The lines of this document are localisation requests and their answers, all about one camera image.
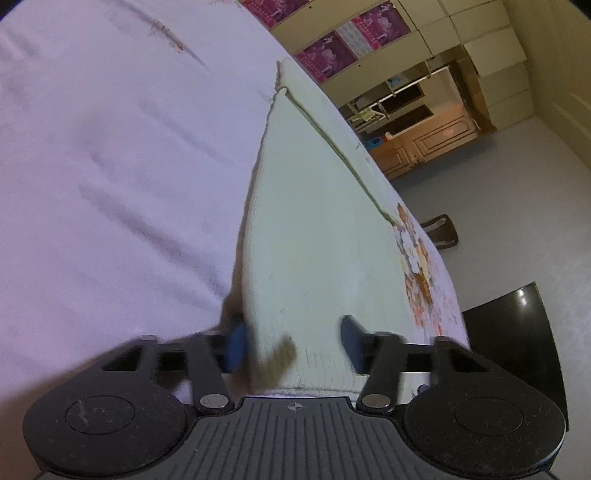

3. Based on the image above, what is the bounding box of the purple poster upper left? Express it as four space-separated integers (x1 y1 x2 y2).
352 1 411 50

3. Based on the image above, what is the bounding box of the purple poster lower left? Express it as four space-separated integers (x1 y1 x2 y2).
295 31 358 84

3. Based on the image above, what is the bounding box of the purple poster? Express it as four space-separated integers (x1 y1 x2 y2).
295 31 358 84
352 1 411 50
242 0 308 28

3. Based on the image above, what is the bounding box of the purple poster lower right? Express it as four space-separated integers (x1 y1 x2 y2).
242 0 308 28

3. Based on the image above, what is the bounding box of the dark wooden chair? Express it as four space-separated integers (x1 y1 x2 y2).
421 214 459 250

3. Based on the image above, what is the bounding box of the black glossy furniture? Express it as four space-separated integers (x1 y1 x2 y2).
463 282 568 415

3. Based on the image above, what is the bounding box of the cream wardrobe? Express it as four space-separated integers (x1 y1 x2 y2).
239 0 537 135

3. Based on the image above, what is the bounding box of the brown wooden door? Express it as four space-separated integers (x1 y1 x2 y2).
370 105 481 180

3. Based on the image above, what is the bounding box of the cream knitted garment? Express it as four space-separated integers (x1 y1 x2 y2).
242 58 415 397

